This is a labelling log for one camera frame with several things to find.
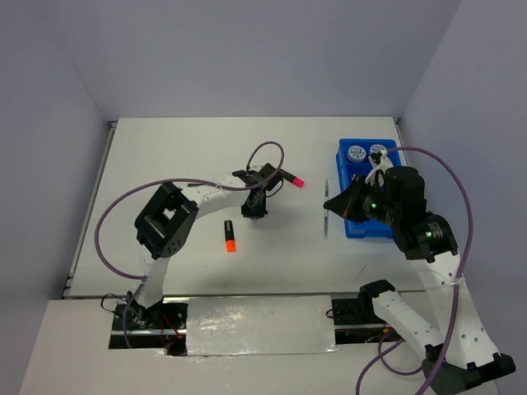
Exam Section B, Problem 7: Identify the purple cable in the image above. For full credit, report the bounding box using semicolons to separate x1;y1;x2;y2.
355;146;475;395
94;141;286;349

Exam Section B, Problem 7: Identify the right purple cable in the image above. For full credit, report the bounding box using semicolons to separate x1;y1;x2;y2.
355;146;475;395

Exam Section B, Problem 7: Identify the white foil covered panel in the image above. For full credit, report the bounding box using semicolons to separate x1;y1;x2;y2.
185;295;338;356

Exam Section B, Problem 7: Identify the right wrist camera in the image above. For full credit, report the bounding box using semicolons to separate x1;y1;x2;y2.
366;150;393;187

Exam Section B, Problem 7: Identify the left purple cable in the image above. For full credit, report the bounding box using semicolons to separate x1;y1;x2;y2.
94;141;286;349

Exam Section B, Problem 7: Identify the slim silver pen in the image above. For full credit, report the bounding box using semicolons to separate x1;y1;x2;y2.
324;179;329;239

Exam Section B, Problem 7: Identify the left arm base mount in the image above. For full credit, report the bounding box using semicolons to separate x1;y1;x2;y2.
100;293;189;356

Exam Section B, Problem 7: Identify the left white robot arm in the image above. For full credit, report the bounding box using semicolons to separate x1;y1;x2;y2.
127;164;283;328

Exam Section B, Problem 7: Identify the pink cap black highlighter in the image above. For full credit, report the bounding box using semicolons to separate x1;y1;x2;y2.
281;170;305;188

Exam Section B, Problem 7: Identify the orange cap black highlighter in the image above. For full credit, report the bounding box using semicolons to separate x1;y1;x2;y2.
224;220;236;253

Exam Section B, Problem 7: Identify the aluminium table edge rail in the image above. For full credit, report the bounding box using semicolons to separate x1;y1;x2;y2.
60;119;119;300

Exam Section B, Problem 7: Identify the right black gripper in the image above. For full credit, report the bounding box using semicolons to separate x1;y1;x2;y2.
324;173;399;225

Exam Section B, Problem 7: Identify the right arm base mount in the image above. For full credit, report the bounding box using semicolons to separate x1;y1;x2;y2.
325;298;393;345

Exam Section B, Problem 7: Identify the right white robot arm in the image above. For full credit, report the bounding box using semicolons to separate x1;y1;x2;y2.
324;166;515;394

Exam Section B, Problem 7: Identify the blue plastic compartment tray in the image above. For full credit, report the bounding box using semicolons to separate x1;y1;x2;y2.
336;138;397;239

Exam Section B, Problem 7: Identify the blue round tape tin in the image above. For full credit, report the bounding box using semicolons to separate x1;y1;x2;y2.
370;143;387;157

